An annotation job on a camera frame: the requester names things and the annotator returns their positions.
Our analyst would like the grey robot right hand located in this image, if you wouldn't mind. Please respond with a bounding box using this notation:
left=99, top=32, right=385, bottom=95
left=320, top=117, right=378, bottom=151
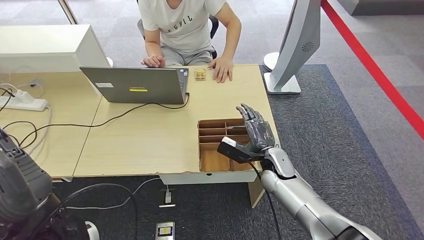
left=235, top=103, right=276, bottom=154

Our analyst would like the person's right hand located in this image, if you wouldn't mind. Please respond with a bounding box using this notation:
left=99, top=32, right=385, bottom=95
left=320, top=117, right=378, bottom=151
left=141, top=55, right=167, bottom=69

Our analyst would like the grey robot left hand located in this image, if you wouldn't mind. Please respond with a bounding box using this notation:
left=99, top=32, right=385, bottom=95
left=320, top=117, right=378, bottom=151
left=0, top=127, right=54, bottom=226

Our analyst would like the person's left hand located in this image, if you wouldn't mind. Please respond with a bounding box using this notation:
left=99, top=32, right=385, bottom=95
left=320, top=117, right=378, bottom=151
left=207, top=56, right=234, bottom=84

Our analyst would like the wooden compartment organizer box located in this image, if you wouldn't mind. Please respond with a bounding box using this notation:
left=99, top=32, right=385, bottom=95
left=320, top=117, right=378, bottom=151
left=197, top=118, right=261, bottom=173

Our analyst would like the person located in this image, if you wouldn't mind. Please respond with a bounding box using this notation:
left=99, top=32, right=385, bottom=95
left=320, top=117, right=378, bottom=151
left=137, top=0, right=243, bottom=84

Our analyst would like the grey laptop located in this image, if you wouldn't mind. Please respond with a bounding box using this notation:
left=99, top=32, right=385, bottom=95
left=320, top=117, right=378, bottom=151
left=79, top=66, right=190, bottom=106

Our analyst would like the white round stand base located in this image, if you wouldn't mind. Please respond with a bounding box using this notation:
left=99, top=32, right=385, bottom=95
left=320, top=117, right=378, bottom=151
left=263, top=51, right=281, bottom=71

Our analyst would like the wooden desk leg panel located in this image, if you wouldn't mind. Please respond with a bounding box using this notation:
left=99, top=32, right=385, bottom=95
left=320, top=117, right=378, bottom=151
left=247, top=175, right=266, bottom=209

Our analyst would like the white desk beam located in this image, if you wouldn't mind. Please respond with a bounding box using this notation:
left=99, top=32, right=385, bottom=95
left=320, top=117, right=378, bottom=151
left=158, top=171, right=261, bottom=186

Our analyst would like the silver monitor with stand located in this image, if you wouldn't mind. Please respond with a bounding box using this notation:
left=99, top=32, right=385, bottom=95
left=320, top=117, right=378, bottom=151
left=263, top=0, right=322, bottom=95

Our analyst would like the white rounded object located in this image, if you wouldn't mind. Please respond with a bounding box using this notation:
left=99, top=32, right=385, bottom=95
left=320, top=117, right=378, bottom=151
left=84, top=221, right=100, bottom=240

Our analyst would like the white power strip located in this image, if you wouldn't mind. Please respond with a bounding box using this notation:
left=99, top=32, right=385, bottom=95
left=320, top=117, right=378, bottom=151
left=0, top=95, right=49, bottom=112

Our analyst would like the dark grey carpet rug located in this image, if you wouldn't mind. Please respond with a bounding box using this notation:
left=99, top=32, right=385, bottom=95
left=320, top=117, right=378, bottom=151
left=0, top=63, right=424, bottom=240

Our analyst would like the white plug adapter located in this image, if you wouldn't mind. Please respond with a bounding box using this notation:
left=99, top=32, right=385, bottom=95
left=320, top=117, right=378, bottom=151
left=13, top=89, right=35, bottom=104

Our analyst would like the metal pole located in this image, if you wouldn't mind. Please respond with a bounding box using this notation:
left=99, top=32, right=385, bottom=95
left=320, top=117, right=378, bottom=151
left=56, top=0, right=79, bottom=25

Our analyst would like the white floor plug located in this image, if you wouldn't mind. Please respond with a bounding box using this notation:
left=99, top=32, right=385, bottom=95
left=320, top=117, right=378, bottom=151
left=158, top=186, right=177, bottom=209

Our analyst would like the white cabinet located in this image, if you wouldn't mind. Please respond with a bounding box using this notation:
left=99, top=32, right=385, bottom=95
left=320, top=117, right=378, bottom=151
left=0, top=24, right=110, bottom=74

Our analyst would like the silver floor socket box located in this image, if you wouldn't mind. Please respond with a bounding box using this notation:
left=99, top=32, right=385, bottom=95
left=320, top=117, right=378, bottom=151
left=155, top=221, right=175, bottom=240

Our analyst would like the grey floor platform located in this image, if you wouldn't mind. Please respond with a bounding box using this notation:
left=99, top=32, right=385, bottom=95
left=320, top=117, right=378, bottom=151
left=337, top=0, right=424, bottom=16

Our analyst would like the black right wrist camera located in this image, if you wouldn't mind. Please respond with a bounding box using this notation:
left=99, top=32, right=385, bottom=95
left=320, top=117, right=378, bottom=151
left=216, top=136, right=264, bottom=164

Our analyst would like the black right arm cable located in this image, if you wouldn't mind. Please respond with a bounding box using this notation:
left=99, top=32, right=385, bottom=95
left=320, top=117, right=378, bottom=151
left=248, top=160, right=282, bottom=240

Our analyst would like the thick white cable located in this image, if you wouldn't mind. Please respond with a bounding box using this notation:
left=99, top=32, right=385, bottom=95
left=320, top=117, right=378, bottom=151
left=24, top=105, right=53, bottom=156

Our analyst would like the thin white floor cable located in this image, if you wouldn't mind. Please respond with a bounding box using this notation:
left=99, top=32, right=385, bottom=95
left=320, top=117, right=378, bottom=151
left=66, top=177, right=162, bottom=211

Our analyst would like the black laptop cable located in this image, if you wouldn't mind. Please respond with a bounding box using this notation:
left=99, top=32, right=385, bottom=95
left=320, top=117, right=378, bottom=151
left=0, top=92, right=190, bottom=148

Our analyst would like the black power cord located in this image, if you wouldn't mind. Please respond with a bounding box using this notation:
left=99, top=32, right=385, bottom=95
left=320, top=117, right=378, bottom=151
left=0, top=87, right=15, bottom=112

